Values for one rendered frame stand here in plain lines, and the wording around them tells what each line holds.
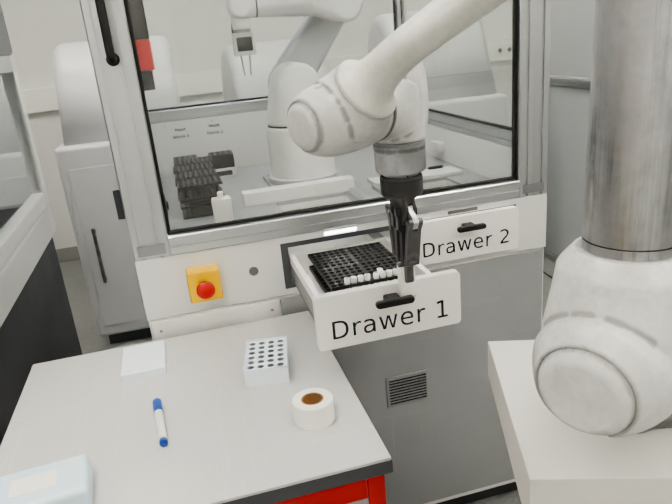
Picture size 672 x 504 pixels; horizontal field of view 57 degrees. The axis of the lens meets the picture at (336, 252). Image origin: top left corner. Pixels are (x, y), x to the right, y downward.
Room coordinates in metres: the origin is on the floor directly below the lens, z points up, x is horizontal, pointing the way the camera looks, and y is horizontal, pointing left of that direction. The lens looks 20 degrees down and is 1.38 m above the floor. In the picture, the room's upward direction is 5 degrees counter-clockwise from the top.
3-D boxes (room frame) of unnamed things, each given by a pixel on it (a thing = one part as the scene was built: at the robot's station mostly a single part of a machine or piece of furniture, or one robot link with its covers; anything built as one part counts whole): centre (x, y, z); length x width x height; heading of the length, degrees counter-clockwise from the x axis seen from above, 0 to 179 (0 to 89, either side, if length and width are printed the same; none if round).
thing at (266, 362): (1.09, 0.16, 0.78); 0.12 x 0.08 x 0.04; 3
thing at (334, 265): (1.27, -0.04, 0.87); 0.22 x 0.18 x 0.06; 13
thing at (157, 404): (0.93, 0.33, 0.77); 0.14 x 0.02 x 0.02; 18
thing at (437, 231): (1.46, -0.32, 0.87); 0.29 x 0.02 x 0.11; 103
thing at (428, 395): (1.87, 0.05, 0.40); 1.03 x 0.95 x 0.80; 103
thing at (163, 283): (1.87, 0.05, 0.87); 1.02 x 0.95 x 0.14; 103
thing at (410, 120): (1.05, -0.12, 1.28); 0.13 x 0.11 x 0.16; 138
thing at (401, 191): (1.06, -0.13, 1.09); 0.08 x 0.07 x 0.09; 13
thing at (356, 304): (1.08, -0.09, 0.87); 0.29 x 0.02 x 0.11; 103
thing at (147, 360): (1.16, 0.42, 0.77); 0.13 x 0.09 x 0.02; 13
